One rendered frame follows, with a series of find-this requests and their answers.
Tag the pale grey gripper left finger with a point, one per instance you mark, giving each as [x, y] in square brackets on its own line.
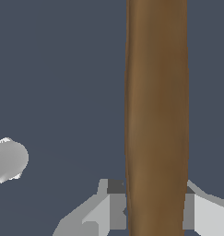
[101, 212]

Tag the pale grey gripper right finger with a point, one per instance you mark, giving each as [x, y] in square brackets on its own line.
[205, 212]

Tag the long brown wooden object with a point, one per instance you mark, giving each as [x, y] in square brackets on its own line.
[156, 123]

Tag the grey rounded object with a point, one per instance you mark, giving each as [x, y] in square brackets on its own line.
[9, 159]

